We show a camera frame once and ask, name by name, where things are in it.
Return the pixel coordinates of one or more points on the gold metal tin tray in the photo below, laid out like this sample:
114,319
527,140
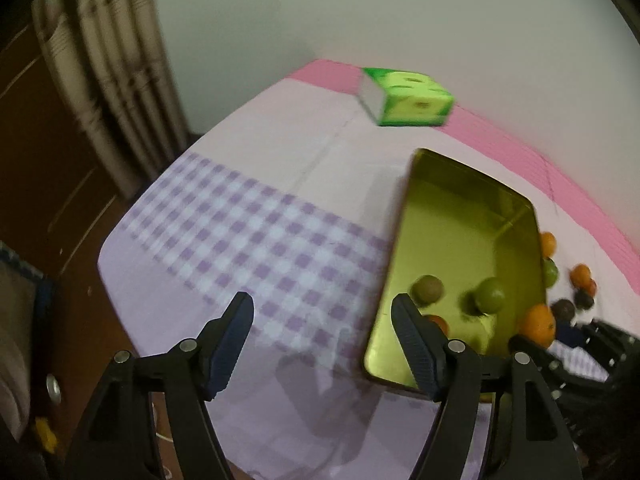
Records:
450,240

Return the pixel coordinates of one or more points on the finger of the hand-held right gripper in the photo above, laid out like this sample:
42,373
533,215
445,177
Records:
612,337
545,360

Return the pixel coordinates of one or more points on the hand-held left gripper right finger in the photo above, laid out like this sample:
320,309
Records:
415,347

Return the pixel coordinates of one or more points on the small brownish fruit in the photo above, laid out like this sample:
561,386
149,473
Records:
427,290

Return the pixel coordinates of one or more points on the orange mandarin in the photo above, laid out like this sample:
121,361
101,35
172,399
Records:
548,244
580,275
537,325

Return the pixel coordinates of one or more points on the round silver cap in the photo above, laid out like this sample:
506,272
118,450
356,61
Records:
53,389

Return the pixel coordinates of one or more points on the green tissue pack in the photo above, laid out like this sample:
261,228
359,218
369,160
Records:
410,97

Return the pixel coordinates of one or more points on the dark wrinkled passion fruit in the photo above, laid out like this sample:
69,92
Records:
583,301

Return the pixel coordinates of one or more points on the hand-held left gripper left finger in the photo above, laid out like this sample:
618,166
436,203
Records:
232,347

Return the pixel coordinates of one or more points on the small yellow object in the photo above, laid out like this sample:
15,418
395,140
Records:
45,432

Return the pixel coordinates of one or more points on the dark plum fruit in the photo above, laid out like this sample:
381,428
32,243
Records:
563,310

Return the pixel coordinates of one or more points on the beige patterned curtain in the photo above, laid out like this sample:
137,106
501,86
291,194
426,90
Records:
115,70

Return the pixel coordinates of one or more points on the pink purple checked tablecloth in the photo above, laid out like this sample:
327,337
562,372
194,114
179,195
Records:
260,220

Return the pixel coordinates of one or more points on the green tomato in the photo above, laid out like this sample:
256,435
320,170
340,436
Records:
550,272
490,295

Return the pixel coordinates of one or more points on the grey cushion blue trim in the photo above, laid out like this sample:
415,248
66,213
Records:
17,340

